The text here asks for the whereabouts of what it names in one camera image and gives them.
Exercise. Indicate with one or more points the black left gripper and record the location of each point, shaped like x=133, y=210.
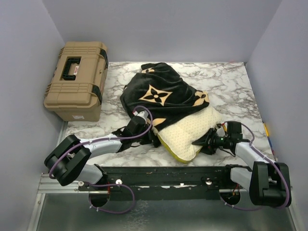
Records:
x=150, y=139

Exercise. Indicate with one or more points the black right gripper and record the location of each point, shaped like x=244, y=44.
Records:
x=208, y=147

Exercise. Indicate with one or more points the white pillow yellow edge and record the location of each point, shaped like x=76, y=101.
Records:
x=178, y=138

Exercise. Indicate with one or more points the black yellow flower pillowcase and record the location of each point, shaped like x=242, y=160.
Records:
x=160, y=89

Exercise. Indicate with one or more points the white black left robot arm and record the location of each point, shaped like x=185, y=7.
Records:
x=68, y=161

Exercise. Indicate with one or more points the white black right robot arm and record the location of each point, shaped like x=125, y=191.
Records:
x=267, y=181

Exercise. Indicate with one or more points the yellow blue pencil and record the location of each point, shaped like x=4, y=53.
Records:
x=267, y=134

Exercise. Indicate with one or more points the tan plastic tool case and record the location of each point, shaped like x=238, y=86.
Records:
x=76, y=89

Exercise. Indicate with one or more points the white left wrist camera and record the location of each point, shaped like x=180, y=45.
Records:
x=143, y=114

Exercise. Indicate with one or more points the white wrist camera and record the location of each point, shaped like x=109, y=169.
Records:
x=143, y=114
x=221, y=129

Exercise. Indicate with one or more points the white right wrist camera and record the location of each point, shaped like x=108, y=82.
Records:
x=221, y=129

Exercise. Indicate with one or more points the black mounting rail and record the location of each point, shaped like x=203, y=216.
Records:
x=165, y=183

